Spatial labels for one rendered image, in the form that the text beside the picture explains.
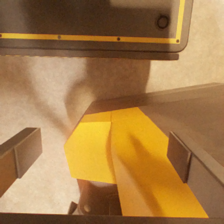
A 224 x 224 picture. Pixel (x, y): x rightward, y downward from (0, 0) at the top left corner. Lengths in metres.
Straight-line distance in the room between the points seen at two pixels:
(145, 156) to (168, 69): 0.63
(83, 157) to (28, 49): 0.35
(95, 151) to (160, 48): 0.35
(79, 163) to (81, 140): 0.08
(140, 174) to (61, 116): 0.69
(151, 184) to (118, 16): 0.41
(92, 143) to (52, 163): 0.54
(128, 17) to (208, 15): 0.50
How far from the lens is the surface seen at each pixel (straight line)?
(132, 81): 0.81
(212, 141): 0.30
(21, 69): 0.91
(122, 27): 0.49
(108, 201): 0.66
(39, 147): 0.17
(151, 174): 0.22
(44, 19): 0.53
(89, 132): 0.48
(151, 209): 0.19
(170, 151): 0.16
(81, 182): 0.66
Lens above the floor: 0.80
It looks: 75 degrees down
